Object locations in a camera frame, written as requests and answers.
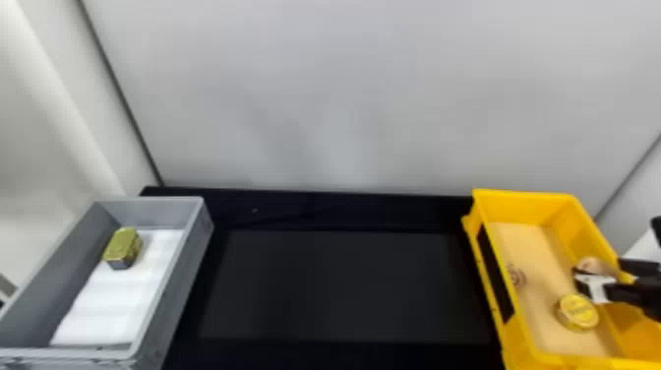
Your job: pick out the grey crate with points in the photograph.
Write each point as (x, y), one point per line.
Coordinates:
(36, 305)

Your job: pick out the white slab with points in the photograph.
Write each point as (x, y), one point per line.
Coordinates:
(116, 297)

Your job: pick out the beige cardboard sheet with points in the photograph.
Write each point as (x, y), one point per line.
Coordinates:
(537, 268)

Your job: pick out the yellow crate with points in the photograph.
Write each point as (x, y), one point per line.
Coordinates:
(527, 206)

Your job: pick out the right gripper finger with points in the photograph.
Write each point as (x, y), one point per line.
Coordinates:
(599, 267)
(594, 289)

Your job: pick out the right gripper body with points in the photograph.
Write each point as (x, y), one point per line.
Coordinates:
(648, 297)

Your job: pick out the yellow rectangular can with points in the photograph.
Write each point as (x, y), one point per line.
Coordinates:
(123, 247)

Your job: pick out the round yellow can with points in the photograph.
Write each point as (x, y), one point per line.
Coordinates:
(577, 311)

